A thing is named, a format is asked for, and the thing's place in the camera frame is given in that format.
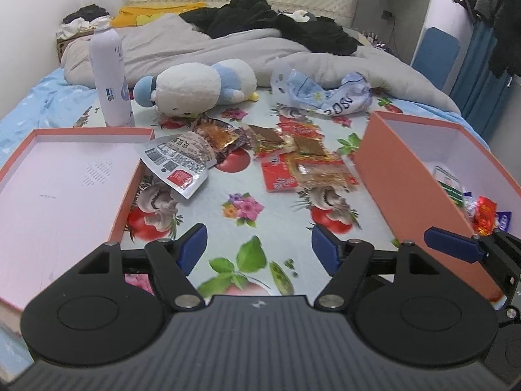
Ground light blue bedsheet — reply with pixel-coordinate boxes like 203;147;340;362
0;68;99;166

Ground black clothes pile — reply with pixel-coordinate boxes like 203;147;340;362
180;0;361;56

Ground red foil snack packet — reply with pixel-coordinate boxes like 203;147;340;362
472;196;497;237

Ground pink box lid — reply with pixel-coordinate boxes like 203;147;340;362
1;127;154;311

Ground blue curtain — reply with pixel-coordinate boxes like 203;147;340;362
449;21;511;142

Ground black hanging coat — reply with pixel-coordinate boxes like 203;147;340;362
489;0;521;79

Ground clothes pile on nightstand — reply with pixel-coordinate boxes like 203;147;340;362
56;4;110;41

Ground blue chair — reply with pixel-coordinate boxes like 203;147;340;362
412;27;461;90

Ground blue white snack bag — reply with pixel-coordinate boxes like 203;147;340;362
495;211;512;233

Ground cardboard nightstand box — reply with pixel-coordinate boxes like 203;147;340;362
56;34;93;65

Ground yellow pillow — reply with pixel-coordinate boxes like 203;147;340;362
110;2;207;28

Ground white blue plush toy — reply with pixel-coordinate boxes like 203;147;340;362
133;58;258;118

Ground white shrimp snack packet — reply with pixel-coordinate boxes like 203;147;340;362
136;131;216;199

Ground pink cardboard box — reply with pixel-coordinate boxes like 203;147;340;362
352;110;521;304

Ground fruit print tablecloth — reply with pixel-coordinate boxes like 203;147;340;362
72;86;408;297

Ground crumpled blue white bag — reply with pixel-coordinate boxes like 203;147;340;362
270;61;373;117

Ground white small plush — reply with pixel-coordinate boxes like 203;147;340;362
284;10;314;23

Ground grey duvet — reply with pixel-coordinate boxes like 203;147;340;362
60;12;462;115

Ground clear brown snack packet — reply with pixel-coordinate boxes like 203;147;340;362
286;153;359;189

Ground white spray bottle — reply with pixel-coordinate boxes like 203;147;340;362
89;20;135;127

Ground green dried tofu packet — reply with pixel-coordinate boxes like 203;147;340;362
432;165;464;208

